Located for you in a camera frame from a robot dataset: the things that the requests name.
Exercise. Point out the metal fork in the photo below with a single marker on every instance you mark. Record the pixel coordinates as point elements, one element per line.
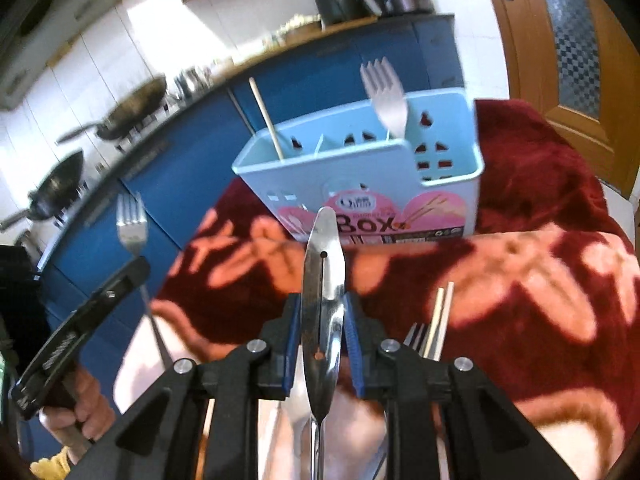
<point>132,232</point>
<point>415,340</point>

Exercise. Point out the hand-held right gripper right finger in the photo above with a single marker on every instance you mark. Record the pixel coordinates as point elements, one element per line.
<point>353,350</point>

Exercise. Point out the large black wok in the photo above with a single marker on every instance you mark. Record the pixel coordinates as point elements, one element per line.
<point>135,105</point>

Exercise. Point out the small black wok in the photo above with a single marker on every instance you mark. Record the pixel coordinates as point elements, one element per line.
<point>55,185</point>

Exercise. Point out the beige fork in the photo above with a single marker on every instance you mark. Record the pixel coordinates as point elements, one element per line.
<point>387,105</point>

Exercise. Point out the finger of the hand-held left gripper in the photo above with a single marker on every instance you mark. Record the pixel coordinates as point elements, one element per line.
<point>127,275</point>

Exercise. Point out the steel kettle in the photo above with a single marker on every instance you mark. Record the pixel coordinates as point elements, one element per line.
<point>192,82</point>

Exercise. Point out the person's left hand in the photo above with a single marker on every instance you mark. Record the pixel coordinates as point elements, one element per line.
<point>85,405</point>

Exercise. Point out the range hood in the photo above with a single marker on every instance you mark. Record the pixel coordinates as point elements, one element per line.
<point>40,20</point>

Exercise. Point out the light blue utensil holder box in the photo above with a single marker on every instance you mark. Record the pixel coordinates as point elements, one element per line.
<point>360,175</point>

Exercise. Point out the red floral blanket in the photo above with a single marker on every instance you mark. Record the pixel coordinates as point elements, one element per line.
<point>525,200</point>

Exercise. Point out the wooden door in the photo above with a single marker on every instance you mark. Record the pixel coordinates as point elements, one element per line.
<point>530,60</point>

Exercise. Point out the blue kitchen cabinets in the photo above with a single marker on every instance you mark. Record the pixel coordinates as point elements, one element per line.
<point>200,160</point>

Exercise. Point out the stainless steel utensil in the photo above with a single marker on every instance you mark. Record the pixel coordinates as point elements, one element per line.
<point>325,270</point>

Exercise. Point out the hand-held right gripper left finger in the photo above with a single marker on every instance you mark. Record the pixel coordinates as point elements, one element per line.
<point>291,360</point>

